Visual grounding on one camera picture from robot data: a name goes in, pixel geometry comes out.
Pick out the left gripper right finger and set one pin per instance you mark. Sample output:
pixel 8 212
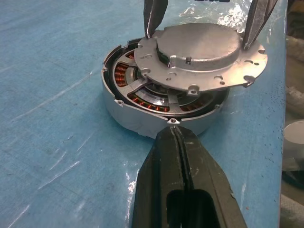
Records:
pixel 209 178

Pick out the black round motor part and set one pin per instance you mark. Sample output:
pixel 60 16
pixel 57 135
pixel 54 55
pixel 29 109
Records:
pixel 140 86

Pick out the grey rounded cylinder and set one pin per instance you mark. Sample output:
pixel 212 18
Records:
pixel 295 137

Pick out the white crumpled wrap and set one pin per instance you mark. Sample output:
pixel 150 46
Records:
pixel 295 95

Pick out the blue plastic table sheet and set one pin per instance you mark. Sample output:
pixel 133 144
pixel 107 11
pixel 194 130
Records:
pixel 47 95

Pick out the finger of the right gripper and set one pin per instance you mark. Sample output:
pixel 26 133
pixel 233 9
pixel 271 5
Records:
pixel 154 16
pixel 259 21

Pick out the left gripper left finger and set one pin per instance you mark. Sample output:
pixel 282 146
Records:
pixel 159 180

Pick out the motor housing with copper windings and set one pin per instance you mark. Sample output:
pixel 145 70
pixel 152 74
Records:
pixel 126 116

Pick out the silver round motor lid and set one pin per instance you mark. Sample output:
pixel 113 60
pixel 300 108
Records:
pixel 202 42

